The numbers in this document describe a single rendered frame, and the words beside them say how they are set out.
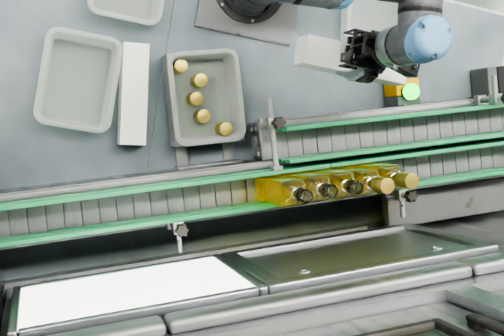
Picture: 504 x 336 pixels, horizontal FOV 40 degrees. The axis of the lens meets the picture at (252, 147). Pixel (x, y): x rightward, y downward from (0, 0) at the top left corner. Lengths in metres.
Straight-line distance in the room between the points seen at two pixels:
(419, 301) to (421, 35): 0.44
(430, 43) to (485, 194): 0.83
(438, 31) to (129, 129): 0.78
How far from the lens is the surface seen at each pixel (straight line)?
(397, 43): 1.23
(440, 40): 1.20
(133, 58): 1.67
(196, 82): 1.68
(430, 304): 1.23
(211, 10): 1.77
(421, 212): 1.85
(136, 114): 1.66
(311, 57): 1.46
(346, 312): 1.17
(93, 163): 1.71
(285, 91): 1.82
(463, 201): 1.91
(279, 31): 1.81
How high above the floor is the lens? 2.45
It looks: 73 degrees down
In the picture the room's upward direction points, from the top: 94 degrees clockwise
